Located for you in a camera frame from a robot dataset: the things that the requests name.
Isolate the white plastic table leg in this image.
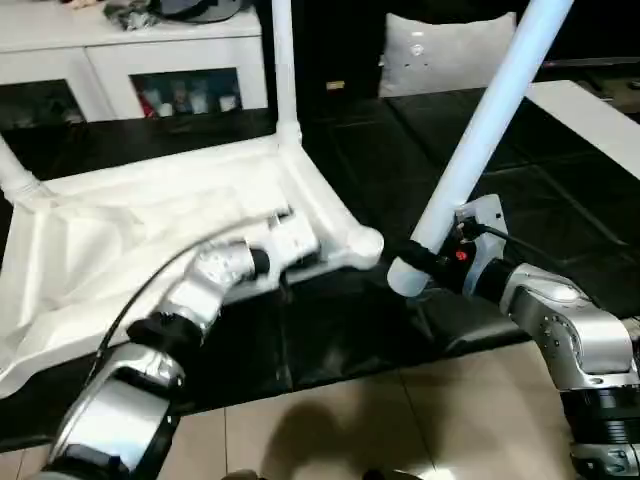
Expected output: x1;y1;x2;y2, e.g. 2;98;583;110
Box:
387;0;576;300
269;0;305;149
0;134;51;205

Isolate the white plastic table top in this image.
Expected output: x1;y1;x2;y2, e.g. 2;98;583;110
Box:
0;142;386;399

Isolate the black work mat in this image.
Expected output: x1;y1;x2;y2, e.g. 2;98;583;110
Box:
0;87;640;444

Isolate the white board on right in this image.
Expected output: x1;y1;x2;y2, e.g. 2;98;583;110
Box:
524;79;640;182

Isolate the grey cushion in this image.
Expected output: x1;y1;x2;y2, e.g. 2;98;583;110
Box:
378;12;519;99

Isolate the black cabinet with gold label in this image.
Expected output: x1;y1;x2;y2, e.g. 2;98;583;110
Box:
302;0;394;101

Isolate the black monitor with red logo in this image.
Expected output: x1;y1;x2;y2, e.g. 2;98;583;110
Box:
542;56;640;70

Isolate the white glass-door cabinet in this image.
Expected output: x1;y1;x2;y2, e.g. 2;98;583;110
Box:
0;0;270;124

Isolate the grey round helmet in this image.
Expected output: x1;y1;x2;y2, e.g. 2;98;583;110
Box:
159;0;242;25

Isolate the dark clutter pile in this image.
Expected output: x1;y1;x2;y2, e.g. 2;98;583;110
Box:
105;4;162;32

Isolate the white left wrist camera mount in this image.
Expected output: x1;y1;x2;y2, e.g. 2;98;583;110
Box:
259;207;322;291

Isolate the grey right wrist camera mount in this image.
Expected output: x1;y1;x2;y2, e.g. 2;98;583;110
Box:
454;195;509;296

